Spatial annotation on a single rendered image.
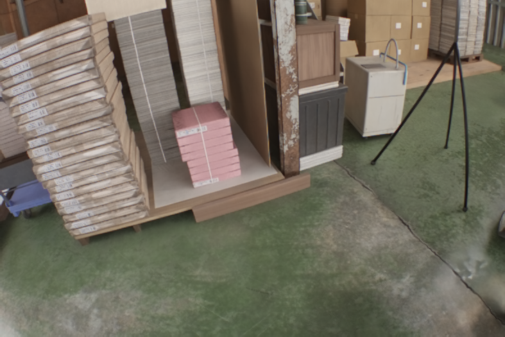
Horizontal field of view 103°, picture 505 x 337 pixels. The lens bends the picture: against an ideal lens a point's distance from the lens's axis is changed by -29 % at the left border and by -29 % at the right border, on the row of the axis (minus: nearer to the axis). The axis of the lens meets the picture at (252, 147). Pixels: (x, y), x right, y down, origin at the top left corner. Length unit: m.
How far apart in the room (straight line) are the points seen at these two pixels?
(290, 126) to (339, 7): 2.84
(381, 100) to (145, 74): 1.52
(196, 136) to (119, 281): 0.82
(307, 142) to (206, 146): 0.60
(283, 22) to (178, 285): 1.26
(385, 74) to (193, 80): 1.23
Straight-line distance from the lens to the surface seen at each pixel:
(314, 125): 1.65
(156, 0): 1.61
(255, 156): 1.76
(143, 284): 1.37
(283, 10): 1.31
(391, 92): 2.02
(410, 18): 4.21
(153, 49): 1.62
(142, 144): 2.20
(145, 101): 1.69
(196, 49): 1.65
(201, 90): 1.72
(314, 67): 1.53
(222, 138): 1.45
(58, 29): 1.21
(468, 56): 5.04
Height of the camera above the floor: 1.07
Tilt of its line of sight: 32 degrees down
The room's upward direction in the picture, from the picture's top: 6 degrees counter-clockwise
